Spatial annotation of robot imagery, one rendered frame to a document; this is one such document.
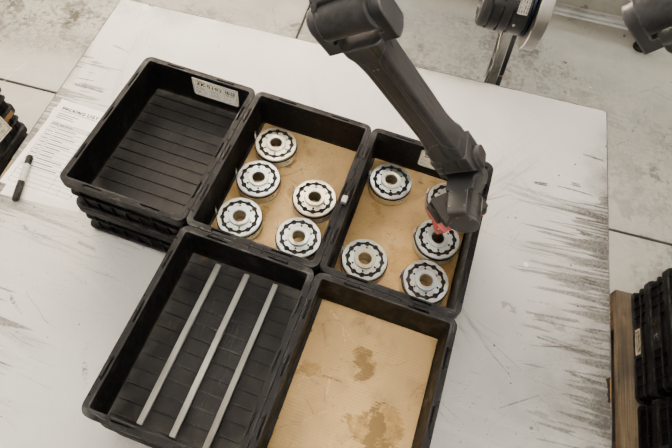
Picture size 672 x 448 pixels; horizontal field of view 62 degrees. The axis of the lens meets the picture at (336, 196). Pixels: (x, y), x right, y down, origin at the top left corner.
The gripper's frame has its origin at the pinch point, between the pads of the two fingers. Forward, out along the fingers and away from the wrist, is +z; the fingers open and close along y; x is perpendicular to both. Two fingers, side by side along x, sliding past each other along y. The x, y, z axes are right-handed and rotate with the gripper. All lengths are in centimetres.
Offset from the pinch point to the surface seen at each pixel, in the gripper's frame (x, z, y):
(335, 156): 33.0, 11.1, -10.1
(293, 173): 32.6, 10.9, -21.9
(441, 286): -9.1, 8.7, -5.5
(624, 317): -29, 82, 78
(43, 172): 67, 22, -78
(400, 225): 9.0, 11.6, -4.9
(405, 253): 2.2, 11.7, -7.5
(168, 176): 44, 10, -50
